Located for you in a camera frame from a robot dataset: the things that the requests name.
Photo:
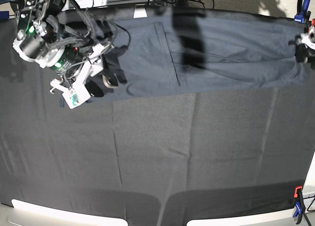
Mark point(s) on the black table cover cloth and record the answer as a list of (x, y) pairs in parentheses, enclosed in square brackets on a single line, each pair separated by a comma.
[(152, 161)]

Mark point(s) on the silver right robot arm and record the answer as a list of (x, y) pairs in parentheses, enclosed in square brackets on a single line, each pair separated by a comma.
[(74, 43)]

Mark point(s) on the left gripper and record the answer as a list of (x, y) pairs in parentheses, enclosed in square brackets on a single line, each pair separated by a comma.
[(305, 40)]

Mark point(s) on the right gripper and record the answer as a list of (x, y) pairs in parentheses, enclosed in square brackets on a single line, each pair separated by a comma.
[(76, 91)]

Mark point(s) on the orange blue clamp near right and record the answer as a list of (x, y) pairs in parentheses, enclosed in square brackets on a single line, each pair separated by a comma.
[(300, 209)]

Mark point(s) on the blue clamp far right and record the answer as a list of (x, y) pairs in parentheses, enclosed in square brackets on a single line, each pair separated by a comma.
[(303, 14)]

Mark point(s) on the dark navy t-shirt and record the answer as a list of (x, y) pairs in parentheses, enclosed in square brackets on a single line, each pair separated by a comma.
[(196, 50)]

